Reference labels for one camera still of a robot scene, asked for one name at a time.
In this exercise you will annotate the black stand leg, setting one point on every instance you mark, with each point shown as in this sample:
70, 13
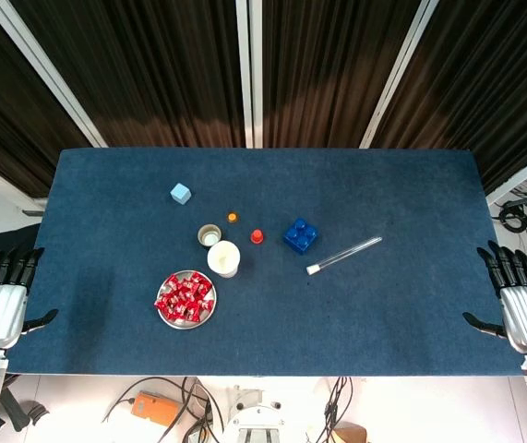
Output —
23, 413

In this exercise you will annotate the brown wooden object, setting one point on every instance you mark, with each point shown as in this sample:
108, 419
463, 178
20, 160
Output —
350, 434

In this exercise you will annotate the blue toy building brick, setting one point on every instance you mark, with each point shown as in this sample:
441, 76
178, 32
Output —
301, 236

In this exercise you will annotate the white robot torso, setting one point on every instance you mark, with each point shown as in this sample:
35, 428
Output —
254, 427

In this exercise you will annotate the white paper cup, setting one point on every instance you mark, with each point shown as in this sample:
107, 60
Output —
223, 258

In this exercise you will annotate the light blue cube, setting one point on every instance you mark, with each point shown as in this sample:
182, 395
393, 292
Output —
180, 193

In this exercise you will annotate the metal bowl of red candies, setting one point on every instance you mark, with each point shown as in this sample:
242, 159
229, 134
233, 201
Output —
184, 324

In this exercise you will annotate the small metal tin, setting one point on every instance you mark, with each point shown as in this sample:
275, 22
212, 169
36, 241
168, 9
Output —
209, 236

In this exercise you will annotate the blue felt table cover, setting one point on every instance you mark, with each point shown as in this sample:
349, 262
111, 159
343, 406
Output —
337, 323

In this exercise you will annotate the orange device box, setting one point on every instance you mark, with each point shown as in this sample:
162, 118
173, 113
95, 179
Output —
154, 408

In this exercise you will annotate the dark brown pleated curtain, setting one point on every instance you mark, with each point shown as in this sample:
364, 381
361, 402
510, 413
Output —
152, 69
4, 115
498, 92
327, 69

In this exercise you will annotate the small orange cap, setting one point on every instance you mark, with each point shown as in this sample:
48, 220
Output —
232, 217

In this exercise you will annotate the clear test tube white stopper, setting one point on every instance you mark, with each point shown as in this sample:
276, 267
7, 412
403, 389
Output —
343, 255

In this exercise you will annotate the small red cap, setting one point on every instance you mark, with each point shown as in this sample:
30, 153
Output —
257, 236

